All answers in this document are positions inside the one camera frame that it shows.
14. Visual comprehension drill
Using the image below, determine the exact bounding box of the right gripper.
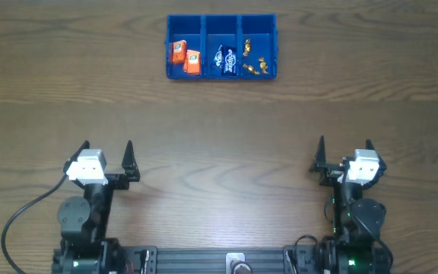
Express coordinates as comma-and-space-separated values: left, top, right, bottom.
309, 135, 388, 187

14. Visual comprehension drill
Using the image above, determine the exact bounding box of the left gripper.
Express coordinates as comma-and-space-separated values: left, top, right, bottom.
63, 139, 141, 191

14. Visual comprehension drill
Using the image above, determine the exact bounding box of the blue candy pack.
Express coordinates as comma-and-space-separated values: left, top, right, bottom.
221, 46, 238, 76
211, 44, 224, 70

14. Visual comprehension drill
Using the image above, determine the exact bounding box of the blue tray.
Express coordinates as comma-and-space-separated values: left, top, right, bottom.
164, 14, 279, 81

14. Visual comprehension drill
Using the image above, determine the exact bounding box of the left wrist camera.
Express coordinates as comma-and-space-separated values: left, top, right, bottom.
65, 148, 109, 186

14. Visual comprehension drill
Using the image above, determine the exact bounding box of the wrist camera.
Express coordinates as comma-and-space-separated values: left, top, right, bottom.
346, 148, 381, 186
65, 148, 109, 186

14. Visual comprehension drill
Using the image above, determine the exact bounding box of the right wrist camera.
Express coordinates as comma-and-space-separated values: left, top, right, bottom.
346, 148, 381, 186

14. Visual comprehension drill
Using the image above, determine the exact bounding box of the mounting rail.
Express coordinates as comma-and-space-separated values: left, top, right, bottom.
51, 245, 391, 274

